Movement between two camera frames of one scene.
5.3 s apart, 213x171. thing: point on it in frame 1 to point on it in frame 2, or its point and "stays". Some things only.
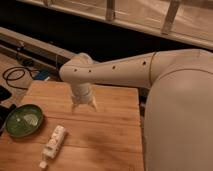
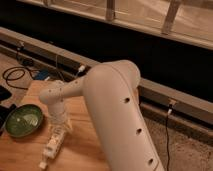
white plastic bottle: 53,145 stays
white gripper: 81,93 to 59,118
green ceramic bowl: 24,121 stays
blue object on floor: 42,75 stays
